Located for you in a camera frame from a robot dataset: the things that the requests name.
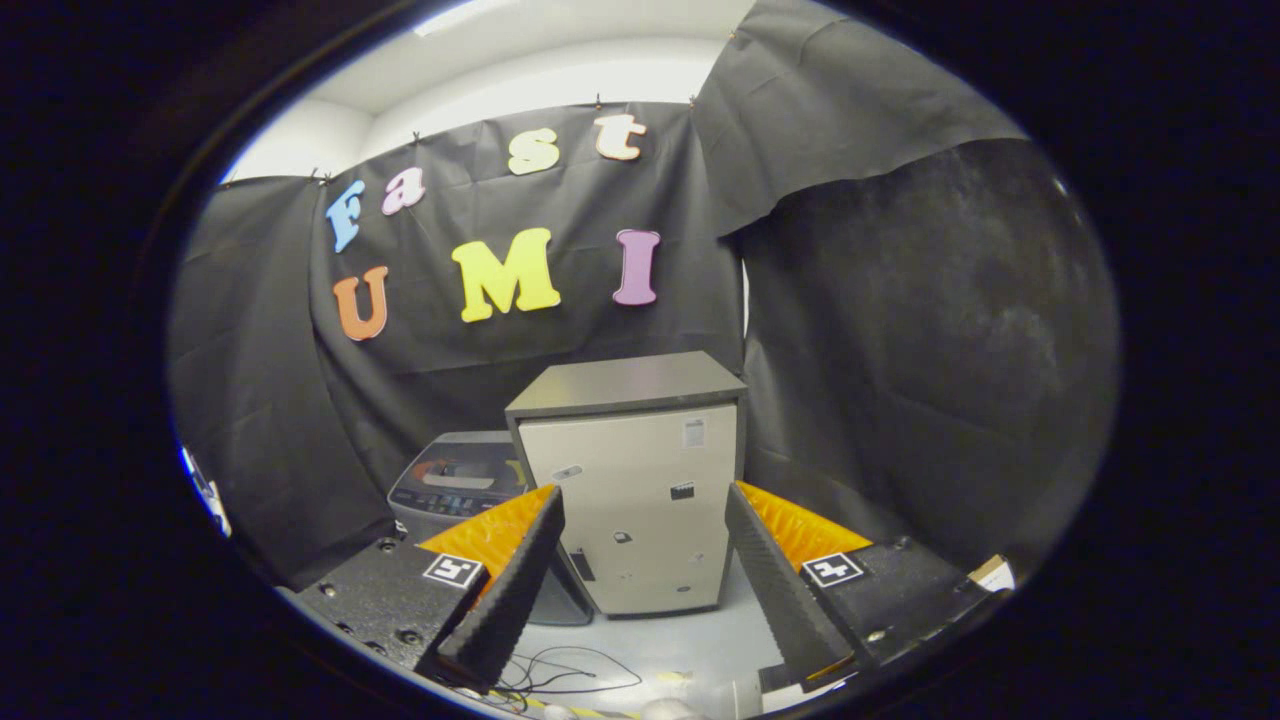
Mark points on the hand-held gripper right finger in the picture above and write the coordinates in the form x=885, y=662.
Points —
x=775, y=590

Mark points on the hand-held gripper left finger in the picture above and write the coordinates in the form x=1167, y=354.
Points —
x=520, y=585

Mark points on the grey top-load washing machine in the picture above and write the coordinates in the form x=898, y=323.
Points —
x=440, y=507

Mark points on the beige metal cabinet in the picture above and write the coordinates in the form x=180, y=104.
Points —
x=640, y=500

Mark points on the black backdrop cloth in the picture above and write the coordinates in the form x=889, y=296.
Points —
x=600, y=340

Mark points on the white and blue clutter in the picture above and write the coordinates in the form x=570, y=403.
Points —
x=207, y=492

